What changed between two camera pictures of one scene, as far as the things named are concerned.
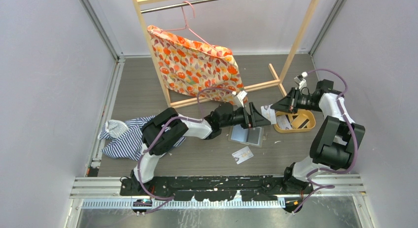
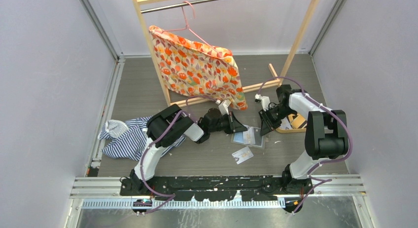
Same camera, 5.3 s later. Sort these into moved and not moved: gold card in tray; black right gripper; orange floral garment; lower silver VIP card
Moved: black right gripper
Not moved: orange floral garment; gold card in tray; lower silver VIP card
